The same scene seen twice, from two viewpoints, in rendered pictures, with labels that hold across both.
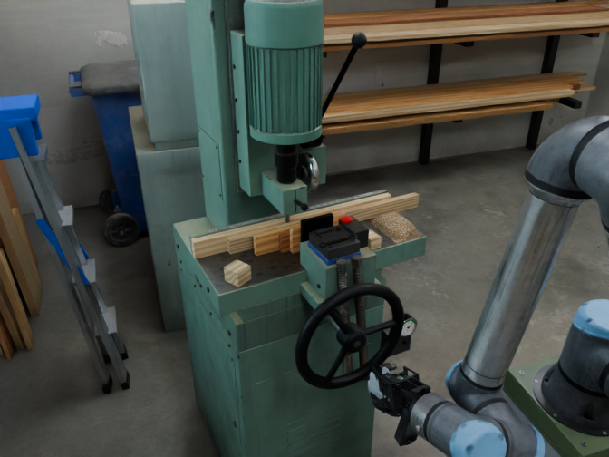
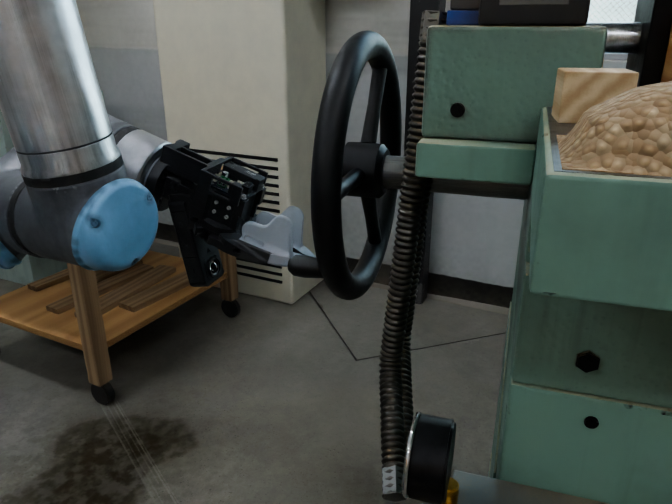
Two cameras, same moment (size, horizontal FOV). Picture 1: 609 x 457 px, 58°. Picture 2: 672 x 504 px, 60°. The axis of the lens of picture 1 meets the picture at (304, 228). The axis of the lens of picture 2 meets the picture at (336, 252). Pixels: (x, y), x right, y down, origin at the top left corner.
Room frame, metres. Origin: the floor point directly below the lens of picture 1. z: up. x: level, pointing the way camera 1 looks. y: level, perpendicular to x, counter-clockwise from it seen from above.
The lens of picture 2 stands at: (1.41, -0.58, 0.96)
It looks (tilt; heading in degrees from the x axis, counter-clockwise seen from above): 22 degrees down; 135
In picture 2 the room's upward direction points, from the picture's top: straight up
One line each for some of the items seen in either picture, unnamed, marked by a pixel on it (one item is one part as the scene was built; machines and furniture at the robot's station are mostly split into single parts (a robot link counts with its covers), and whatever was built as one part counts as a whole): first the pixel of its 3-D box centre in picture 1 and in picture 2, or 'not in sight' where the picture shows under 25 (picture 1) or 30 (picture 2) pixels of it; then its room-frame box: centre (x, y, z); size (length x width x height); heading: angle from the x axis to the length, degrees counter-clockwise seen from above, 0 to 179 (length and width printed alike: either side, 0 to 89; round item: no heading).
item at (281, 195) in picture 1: (284, 192); not in sight; (1.31, 0.05, 1.03); 0.14 x 0.07 x 0.09; 27
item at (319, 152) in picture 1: (307, 163); not in sight; (1.53, -0.01, 1.02); 0.09 x 0.07 x 0.12; 117
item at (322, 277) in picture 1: (337, 264); (511, 78); (1.14, -0.08, 0.92); 0.15 x 0.13 x 0.09; 117
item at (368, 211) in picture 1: (330, 221); not in sight; (1.35, -0.07, 0.92); 0.60 x 0.02 x 0.04; 117
